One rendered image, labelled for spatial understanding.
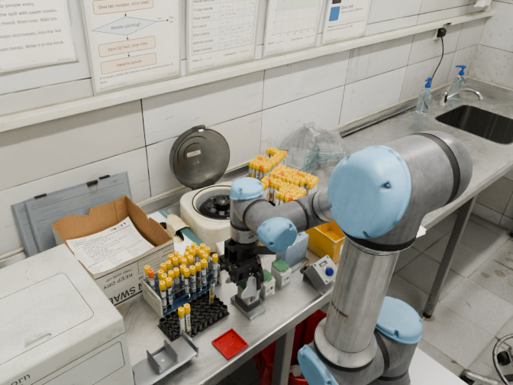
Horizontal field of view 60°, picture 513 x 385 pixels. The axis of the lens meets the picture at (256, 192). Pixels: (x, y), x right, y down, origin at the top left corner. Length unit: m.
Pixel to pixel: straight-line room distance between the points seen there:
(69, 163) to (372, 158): 1.02
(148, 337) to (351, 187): 0.78
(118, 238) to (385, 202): 1.01
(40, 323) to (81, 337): 0.08
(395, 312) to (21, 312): 0.72
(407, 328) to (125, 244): 0.85
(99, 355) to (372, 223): 0.57
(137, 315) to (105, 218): 0.35
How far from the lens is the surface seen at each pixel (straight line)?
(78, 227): 1.46
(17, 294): 0.99
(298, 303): 1.31
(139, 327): 1.27
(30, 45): 1.29
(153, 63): 1.44
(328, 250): 1.42
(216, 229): 1.37
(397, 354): 0.97
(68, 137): 1.40
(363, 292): 0.73
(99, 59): 1.36
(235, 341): 1.21
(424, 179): 0.62
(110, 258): 1.38
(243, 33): 1.62
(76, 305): 0.93
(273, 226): 0.93
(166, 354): 1.15
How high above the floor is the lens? 1.83
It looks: 33 degrees down
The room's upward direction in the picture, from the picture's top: 3 degrees clockwise
